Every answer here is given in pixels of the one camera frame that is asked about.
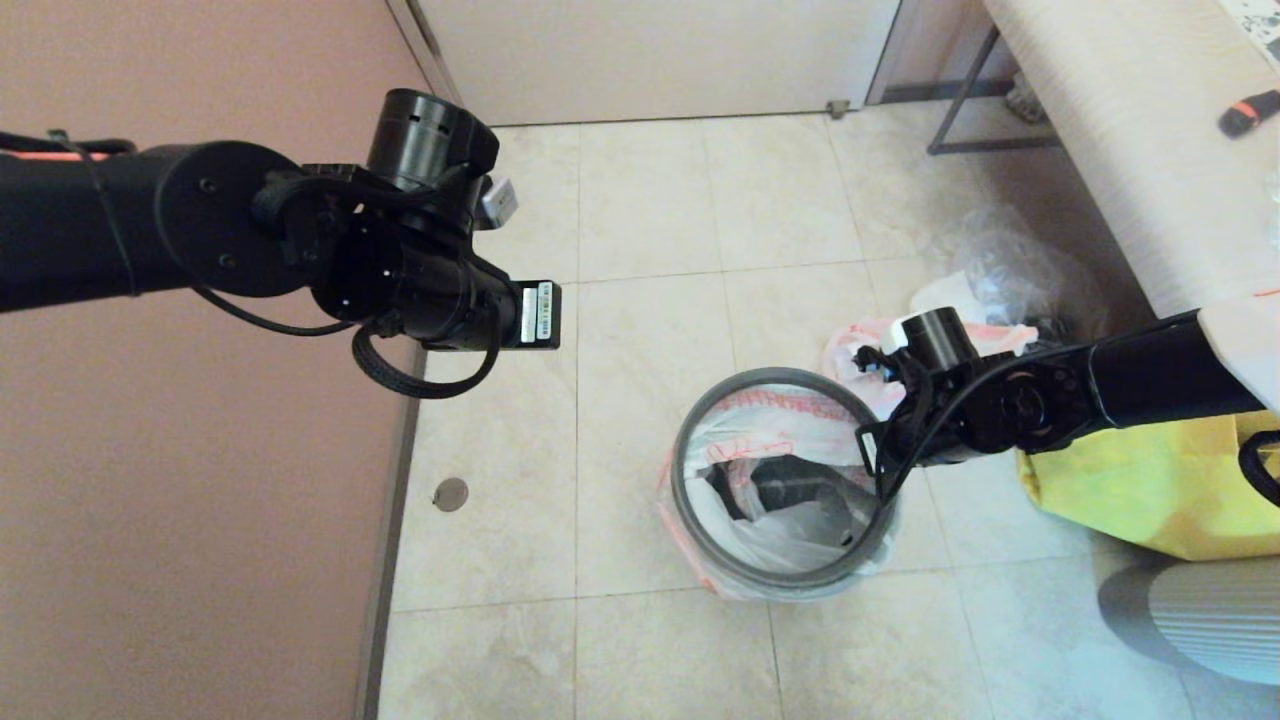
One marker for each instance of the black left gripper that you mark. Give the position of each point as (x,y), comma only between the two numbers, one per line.
(535,315)

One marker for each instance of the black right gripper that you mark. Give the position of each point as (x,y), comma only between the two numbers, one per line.
(900,435)

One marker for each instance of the white red bag with rubbish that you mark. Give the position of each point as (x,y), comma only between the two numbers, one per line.
(850,360)

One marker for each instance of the white bag with red print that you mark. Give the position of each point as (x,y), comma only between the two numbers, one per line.
(780,420)

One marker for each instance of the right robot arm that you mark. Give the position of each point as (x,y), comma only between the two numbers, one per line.
(1100,385)

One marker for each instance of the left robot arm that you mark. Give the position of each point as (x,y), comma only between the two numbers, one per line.
(150,220)

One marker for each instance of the clear crumpled plastic bag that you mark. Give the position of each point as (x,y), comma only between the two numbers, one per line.
(1020,265)

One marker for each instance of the yellow plastic bag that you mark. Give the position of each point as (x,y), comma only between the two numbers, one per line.
(1130,490)

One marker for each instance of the black tangled item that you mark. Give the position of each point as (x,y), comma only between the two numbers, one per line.
(1055,328)

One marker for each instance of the round metal floor drain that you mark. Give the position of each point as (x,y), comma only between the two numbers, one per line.
(450,494)

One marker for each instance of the white door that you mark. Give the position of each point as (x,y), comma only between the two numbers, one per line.
(650,60)

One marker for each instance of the grey shoe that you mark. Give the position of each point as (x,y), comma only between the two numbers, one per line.
(1022,100)

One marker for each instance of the grey ribbed rounded object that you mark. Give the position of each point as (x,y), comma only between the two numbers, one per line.
(1210,620)

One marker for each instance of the black orange marker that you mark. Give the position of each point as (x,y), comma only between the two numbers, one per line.
(1250,113)

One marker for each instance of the printed paper sheet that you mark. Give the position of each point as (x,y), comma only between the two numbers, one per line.
(1255,15)

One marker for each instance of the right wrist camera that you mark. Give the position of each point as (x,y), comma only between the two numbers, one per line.
(890,345)

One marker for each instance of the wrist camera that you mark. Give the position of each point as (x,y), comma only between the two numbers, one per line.
(890,345)
(498,205)

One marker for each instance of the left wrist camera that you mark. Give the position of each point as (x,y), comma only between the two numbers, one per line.
(498,205)

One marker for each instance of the wood grain table black frame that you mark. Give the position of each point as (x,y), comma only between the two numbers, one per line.
(1130,150)

